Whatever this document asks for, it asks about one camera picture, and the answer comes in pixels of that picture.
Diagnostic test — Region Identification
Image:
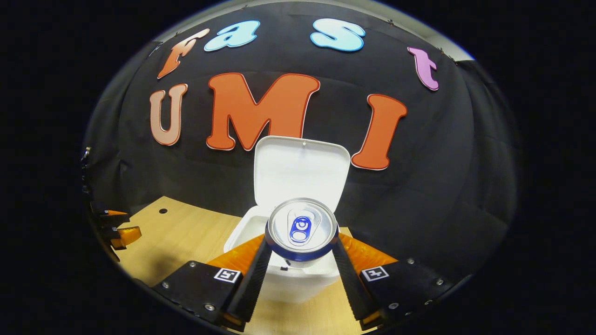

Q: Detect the blue pop can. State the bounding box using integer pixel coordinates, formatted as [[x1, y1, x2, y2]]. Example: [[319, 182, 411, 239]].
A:
[[265, 198, 339, 262]]

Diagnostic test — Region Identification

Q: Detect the wooden desktop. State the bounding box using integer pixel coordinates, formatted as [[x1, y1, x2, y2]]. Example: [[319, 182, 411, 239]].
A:
[[116, 195, 368, 335]]

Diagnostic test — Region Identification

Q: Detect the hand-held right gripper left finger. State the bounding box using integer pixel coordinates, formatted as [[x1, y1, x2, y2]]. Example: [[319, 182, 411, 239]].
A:
[[151, 234, 273, 332]]

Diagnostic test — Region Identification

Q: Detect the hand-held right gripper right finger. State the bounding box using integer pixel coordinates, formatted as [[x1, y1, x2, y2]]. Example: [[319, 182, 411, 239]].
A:
[[332, 233, 454, 331]]

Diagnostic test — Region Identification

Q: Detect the white desktop garbage bin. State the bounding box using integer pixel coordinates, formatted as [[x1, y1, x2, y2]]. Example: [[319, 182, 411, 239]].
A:
[[223, 136, 351, 304]]

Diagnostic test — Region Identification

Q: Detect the black backdrop cloth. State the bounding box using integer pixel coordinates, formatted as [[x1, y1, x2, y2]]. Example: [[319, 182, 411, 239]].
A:
[[84, 2, 517, 289]]

